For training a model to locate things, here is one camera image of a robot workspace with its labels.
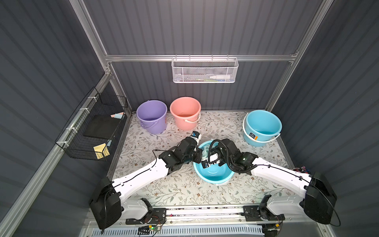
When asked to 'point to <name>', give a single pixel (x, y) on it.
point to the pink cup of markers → (304, 170)
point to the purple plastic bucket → (152, 114)
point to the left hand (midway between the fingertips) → (204, 153)
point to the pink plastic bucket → (186, 111)
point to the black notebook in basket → (102, 126)
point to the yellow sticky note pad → (101, 150)
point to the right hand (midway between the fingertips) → (212, 147)
